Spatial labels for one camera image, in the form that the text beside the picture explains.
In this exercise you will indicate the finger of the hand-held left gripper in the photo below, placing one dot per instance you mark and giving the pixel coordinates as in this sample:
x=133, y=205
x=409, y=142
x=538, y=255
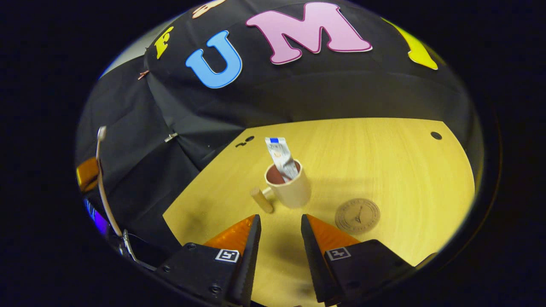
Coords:
x=87, y=172

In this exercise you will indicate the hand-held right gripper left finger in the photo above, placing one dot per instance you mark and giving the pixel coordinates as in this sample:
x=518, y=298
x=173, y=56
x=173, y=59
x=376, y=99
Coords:
x=251, y=256

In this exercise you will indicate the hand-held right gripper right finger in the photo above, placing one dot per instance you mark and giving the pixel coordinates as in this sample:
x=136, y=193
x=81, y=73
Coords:
x=313, y=256

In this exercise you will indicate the pink toothbrush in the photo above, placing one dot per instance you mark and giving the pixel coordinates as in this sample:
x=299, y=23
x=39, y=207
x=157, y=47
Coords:
x=102, y=192

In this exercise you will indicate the white toothpaste tube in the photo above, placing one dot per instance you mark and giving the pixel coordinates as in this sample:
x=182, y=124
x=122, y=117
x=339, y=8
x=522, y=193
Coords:
x=281, y=155

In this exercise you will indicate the wooden desktop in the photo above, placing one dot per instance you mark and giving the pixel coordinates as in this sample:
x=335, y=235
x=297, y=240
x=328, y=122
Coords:
x=405, y=170

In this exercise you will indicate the silver clip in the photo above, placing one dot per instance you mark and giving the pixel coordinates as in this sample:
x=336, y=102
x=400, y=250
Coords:
x=171, y=137

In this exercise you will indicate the copper clip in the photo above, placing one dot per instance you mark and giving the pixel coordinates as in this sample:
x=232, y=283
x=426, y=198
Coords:
x=143, y=75

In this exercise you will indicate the black backdrop cloth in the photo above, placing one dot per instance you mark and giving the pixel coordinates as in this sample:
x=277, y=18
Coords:
x=307, y=94

